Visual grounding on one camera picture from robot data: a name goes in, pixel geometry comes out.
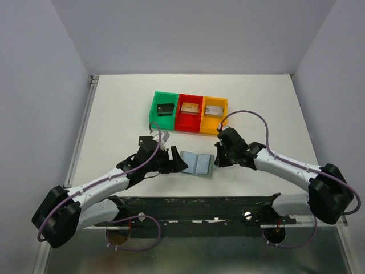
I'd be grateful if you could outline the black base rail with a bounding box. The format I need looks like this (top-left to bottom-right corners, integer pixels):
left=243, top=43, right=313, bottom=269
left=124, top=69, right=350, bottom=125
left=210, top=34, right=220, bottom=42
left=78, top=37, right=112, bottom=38
left=104, top=195, right=296, bottom=238

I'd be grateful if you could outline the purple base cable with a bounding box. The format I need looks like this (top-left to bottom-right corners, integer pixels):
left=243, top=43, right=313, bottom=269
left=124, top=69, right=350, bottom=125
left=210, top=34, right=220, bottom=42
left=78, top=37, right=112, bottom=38
left=107, top=215, right=162, bottom=252
left=262, top=216, right=318, bottom=248

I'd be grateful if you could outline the silver card stack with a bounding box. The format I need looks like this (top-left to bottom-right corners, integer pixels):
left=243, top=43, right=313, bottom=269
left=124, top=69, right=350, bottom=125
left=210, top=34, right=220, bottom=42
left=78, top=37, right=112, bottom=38
left=205, top=105, right=224, bottom=117

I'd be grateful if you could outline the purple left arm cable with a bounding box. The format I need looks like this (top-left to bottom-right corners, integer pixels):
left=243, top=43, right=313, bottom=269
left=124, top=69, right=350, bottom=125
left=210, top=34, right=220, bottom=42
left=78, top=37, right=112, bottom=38
left=36, top=122, right=164, bottom=243

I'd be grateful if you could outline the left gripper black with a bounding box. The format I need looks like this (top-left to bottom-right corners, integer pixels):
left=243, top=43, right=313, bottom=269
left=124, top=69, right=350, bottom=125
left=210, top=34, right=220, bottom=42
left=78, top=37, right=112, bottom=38
left=144, top=146, right=188, bottom=174

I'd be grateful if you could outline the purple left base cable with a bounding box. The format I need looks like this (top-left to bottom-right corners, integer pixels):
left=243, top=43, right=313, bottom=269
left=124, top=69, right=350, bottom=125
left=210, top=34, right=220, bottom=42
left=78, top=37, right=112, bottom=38
left=107, top=215, right=162, bottom=252

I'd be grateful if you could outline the tan card stack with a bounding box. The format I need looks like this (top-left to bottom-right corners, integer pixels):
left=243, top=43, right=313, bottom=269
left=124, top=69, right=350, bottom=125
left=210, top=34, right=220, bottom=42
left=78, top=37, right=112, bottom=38
left=180, top=102, right=200, bottom=115

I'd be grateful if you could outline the aluminium frame rail left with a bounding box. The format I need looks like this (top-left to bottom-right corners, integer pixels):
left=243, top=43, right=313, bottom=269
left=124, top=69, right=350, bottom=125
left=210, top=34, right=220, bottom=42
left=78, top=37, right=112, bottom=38
left=63, top=75, right=100, bottom=189

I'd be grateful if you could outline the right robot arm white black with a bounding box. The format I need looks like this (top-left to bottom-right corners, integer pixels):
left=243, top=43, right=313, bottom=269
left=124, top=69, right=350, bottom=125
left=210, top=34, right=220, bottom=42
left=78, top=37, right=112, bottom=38
left=214, top=127, right=354, bottom=225

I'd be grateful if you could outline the red plastic bin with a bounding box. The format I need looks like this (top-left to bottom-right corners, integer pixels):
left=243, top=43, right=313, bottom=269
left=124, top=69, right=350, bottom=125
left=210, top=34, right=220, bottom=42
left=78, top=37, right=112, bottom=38
left=174, top=94, right=203, bottom=133

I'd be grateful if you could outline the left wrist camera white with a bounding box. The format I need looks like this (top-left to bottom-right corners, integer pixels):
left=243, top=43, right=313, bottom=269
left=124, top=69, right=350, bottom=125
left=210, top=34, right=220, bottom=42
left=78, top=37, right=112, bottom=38
left=150, top=130, right=170, bottom=151

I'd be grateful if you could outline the sage green card holder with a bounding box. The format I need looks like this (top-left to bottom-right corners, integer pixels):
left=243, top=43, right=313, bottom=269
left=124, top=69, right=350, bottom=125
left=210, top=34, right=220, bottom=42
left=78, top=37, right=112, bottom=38
left=180, top=151, right=214, bottom=178

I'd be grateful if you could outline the yellow plastic bin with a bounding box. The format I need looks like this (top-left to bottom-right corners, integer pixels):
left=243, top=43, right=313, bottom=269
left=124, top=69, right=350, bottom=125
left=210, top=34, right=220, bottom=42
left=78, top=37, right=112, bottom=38
left=199, top=96, right=228, bottom=135

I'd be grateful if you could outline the green plastic bin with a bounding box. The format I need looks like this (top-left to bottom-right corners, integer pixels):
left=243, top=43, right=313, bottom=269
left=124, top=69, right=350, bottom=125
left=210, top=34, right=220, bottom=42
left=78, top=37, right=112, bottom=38
left=149, top=91, right=179, bottom=130

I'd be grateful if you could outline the black card stack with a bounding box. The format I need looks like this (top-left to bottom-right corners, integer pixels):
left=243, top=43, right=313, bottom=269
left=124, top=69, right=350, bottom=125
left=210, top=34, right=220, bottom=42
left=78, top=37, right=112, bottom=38
left=156, top=103, right=175, bottom=116

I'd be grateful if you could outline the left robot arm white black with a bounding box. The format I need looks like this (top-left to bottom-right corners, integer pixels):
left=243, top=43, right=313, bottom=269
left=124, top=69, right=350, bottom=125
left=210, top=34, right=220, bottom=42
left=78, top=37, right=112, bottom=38
left=31, top=136, right=188, bottom=248

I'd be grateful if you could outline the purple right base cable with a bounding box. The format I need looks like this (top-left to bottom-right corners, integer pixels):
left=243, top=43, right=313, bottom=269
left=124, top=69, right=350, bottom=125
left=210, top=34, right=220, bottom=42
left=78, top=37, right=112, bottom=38
left=262, top=216, right=318, bottom=248

